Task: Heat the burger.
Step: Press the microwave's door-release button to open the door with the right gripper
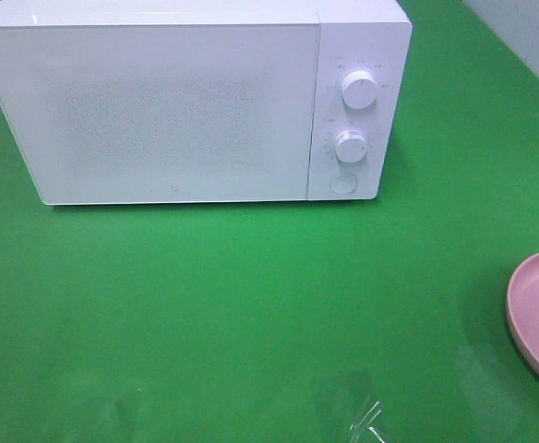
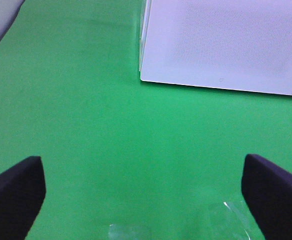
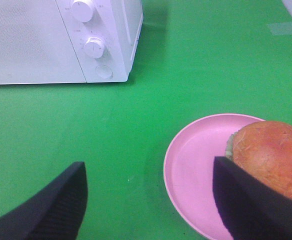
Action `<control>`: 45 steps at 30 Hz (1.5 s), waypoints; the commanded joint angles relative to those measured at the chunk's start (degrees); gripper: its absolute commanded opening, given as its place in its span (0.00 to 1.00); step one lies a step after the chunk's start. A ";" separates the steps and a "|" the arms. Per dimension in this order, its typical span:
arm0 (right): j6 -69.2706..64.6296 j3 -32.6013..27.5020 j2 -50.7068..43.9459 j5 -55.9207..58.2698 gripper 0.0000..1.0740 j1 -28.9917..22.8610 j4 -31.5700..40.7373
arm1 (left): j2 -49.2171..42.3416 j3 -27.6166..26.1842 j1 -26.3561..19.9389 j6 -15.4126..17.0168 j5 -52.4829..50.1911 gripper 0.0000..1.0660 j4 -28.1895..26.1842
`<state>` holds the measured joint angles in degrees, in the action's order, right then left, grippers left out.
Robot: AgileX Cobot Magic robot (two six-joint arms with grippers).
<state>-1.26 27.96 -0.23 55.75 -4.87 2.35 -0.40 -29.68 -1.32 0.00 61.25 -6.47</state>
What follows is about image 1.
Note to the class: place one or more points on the round white door release button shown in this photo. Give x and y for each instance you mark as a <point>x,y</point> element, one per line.
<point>343,184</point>

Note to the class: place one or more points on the white microwave door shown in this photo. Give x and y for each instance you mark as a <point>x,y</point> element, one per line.
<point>154,114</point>

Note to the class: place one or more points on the lower white microwave knob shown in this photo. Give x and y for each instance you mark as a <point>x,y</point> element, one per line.
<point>350,146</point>

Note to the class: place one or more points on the white microwave knob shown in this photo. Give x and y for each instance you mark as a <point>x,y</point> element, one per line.
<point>359,89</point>
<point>350,146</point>

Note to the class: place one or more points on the upper white microwave knob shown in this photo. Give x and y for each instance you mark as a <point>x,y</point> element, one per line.
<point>359,89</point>

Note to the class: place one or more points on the white microwave oven body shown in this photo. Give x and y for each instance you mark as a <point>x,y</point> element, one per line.
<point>351,34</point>

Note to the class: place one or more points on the clear tape strip on table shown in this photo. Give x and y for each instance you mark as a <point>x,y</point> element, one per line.
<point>364,429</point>

